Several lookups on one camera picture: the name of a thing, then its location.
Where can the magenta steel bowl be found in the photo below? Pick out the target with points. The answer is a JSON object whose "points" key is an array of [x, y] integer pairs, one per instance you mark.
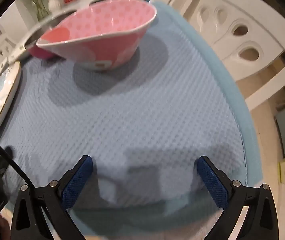
{"points": [[41, 53]]}

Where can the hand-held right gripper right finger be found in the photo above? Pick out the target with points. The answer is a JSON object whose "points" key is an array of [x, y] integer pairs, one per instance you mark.
{"points": [[213, 182]]}

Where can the glass vase with green stems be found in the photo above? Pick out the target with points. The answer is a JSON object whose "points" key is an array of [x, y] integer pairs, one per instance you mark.
{"points": [[41, 5]]}

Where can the pink dotted bowl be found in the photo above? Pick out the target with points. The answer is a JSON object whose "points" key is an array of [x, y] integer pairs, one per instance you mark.
{"points": [[102, 45]]}

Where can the light blue table mat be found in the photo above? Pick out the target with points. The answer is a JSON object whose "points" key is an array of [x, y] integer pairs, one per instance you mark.
{"points": [[145, 105]]}

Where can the white floral plate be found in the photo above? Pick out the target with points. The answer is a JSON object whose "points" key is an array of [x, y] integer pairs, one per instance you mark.
{"points": [[0, 97]]}

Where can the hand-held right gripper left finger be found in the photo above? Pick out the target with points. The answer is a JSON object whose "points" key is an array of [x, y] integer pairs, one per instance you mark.
{"points": [[76, 182]]}

